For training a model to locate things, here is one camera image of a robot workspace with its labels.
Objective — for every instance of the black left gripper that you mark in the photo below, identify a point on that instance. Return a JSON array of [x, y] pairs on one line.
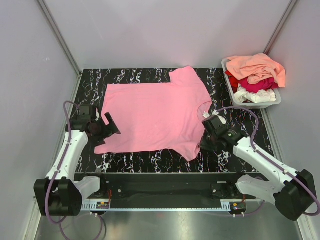
[[111, 127]]

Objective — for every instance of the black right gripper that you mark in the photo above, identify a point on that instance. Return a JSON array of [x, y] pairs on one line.
[[205, 146]]

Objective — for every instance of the pink t shirt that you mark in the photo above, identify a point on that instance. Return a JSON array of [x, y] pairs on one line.
[[157, 116]]

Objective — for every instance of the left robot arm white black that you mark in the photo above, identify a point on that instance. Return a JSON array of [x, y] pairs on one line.
[[59, 194]]

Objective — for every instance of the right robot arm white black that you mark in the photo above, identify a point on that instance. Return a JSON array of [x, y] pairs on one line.
[[292, 192]]

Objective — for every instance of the white plastic laundry basket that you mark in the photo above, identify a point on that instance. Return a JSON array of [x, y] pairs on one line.
[[247, 104]]

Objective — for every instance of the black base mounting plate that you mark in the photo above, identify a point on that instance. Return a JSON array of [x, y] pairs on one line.
[[171, 187]]

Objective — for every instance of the white cream shirt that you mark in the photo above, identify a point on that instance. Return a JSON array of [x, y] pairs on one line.
[[262, 96]]

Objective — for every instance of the magenta red shirt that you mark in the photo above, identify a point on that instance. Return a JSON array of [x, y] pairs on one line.
[[266, 84]]

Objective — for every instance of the peach orange shirt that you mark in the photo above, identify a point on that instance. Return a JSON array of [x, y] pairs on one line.
[[256, 68]]

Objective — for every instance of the white slotted cable duct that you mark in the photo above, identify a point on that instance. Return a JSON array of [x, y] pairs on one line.
[[120, 206]]

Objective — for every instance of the left aluminium corner post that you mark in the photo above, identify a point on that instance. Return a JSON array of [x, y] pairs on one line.
[[56, 31]]

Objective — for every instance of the aluminium corner post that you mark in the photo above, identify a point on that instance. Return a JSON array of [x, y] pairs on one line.
[[280, 26], [56, 31]]

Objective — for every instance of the right aluminium corner post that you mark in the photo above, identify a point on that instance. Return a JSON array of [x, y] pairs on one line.
[[280, 26]]

